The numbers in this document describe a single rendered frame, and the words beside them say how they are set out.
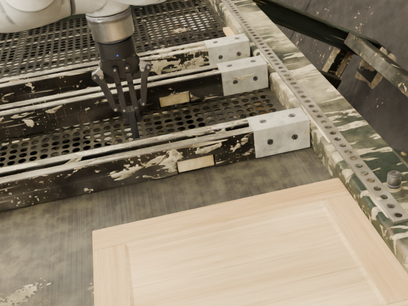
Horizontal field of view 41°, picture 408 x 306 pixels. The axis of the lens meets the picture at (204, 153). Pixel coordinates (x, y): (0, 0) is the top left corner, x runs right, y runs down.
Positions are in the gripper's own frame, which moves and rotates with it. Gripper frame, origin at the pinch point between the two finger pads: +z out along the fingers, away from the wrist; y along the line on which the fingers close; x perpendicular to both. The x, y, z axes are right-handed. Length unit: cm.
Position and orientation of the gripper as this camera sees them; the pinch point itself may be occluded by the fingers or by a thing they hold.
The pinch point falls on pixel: (133, 122)
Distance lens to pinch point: 123.2
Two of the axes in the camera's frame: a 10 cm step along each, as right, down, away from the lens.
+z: 1.2, 8.3, 5.4
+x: 1.8, 5.2, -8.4
